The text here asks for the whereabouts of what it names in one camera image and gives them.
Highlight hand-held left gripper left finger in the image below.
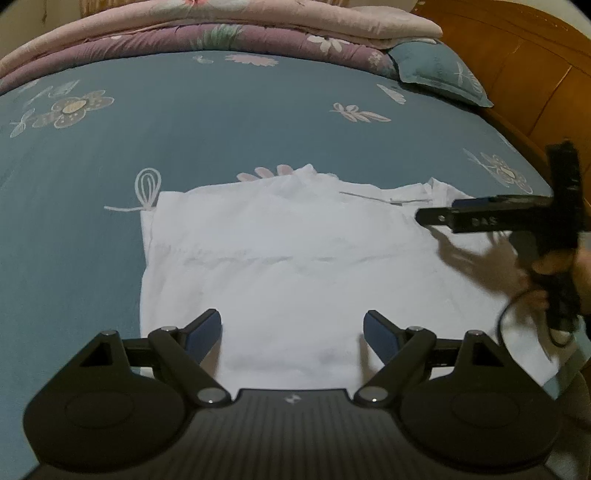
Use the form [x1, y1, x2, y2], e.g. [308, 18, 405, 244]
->
[82, 309, 232, 409]

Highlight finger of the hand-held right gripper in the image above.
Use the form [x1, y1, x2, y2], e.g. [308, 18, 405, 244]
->
[416, 205, 455, 228]

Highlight white printed t-shirt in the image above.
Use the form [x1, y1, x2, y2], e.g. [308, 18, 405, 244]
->
[140, 164, 578, 393]

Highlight wooden bed headboard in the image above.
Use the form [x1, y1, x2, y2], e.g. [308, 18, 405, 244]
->
[413, 0, 591, 208]

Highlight person's right hand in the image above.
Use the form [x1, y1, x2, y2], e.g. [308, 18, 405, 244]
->
[519, 242, 591, 319]

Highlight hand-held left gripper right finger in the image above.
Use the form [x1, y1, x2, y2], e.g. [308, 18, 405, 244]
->
[355, 310, 509, 409]

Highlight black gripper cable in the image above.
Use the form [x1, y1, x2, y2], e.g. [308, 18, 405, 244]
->
[496, 286, 575, 350]

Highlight pink floral quilt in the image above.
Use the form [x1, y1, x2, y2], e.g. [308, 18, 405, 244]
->
[0, 0, 444, 70]

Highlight teal floral bed sheet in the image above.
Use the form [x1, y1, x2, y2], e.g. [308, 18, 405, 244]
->
[0, 48, 591, 480]

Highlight purple floral quilt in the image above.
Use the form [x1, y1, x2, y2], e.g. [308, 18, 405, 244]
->
[0, 23, 402, 95]

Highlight teal floral pillow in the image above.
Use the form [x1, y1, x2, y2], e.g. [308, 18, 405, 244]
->
[388, 41, 494, 108]

